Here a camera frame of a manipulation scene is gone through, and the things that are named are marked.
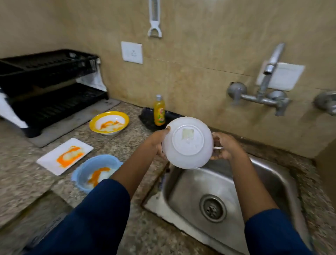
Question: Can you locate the steel wall valve knob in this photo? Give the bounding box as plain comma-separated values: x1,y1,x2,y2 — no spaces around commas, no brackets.
314,91,336,116

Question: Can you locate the yellow dish soap bottle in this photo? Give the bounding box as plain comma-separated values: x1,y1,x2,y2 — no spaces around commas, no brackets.
153,94,166,126

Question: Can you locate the white hanging peeler grater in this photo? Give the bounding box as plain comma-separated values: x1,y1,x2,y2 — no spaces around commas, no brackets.
147,0,163,39

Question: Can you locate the grey drying mat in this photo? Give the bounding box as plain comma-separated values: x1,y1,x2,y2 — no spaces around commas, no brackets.
27,98,121,149

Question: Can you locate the white power socket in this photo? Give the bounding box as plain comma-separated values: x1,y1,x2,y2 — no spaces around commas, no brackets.
120,41,144,64

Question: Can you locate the steel sink drain strainer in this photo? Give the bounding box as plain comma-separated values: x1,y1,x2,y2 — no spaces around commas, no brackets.
199,194,227,223

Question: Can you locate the black dish drying rack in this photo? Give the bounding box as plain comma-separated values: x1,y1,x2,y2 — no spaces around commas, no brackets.
0,49,109,138

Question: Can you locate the person's right forearm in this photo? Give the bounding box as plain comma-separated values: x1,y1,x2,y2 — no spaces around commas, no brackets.
228,152,313,255

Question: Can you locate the person's left hand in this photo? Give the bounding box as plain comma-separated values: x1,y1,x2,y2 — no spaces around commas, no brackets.
149,126,171,161

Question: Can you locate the person's right hand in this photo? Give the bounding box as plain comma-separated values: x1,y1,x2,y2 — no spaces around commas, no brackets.
210,132,244,161

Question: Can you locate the blue plastic bowl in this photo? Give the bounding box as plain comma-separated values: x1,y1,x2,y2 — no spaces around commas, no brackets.
71,154,123,194

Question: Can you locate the steel wall faucet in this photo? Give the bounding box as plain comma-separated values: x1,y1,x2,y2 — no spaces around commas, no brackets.
227,43,292,117

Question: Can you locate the white switch plate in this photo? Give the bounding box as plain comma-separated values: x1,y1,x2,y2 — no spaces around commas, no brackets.
256,61,306,92

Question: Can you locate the black leaf-shaped tray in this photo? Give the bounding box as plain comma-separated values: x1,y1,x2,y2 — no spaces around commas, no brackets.
138,107,184,132

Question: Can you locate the person's left forearm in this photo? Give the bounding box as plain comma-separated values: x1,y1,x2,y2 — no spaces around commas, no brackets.
26,143,165,255

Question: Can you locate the white scalloped bowl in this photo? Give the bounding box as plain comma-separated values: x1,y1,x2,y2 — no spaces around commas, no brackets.
161,116,214,170

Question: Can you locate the stainless steel sink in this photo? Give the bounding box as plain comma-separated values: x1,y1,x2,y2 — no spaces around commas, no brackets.
141,153,314,255

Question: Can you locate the yellow rimmed plate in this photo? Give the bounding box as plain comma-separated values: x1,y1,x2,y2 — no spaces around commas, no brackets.
89,111,130,136

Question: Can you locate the white rectangular plate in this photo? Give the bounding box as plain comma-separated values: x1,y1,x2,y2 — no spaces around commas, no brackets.
36,137,94,176

